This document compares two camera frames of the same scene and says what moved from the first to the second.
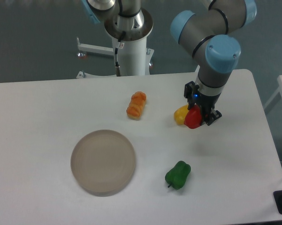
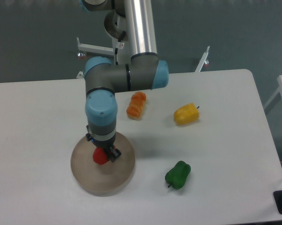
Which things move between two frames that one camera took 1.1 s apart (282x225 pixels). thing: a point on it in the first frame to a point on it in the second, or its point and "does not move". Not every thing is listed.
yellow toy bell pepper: (180, 114) does not move
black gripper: (206, 103) to (104, 140)
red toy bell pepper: (193, 118) to (99, 156)
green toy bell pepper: (177, 177) does not move
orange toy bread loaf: (136, 105) does not move
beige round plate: (102, 162) does not move
